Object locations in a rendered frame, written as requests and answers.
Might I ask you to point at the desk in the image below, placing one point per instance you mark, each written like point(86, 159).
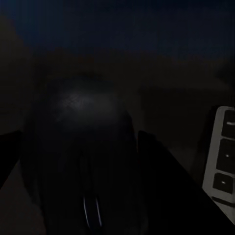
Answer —
point(172, 61)

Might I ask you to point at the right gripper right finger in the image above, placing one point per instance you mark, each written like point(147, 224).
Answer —
point(175, 203)

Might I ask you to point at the mouse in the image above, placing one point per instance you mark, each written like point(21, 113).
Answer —
point(79, 158)

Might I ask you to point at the keyboard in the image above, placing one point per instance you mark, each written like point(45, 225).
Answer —
point(219, 176)

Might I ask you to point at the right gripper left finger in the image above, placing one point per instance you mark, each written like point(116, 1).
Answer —
point(9, 154)

